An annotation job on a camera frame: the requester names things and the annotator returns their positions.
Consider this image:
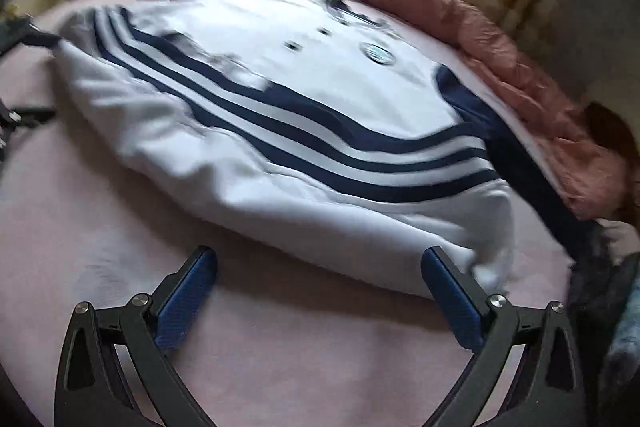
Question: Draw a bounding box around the wooden headboard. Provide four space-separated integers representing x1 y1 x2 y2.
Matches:
585 102 640 168

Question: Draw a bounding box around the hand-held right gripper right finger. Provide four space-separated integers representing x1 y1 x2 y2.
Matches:
421 246 586 427

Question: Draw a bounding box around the white navy striped jacket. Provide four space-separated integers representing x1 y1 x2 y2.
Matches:
52 0 601 298

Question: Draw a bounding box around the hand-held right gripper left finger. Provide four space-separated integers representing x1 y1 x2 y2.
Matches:
54 246 219 427

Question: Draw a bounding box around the bed with pink sheet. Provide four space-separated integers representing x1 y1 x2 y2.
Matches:
0 0 576 427

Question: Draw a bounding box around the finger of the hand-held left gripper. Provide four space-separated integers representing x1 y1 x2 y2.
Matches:
0 18 60 58
0 102 57 146

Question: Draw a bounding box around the pile of dark clothes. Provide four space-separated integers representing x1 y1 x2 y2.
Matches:
565 217 640 408

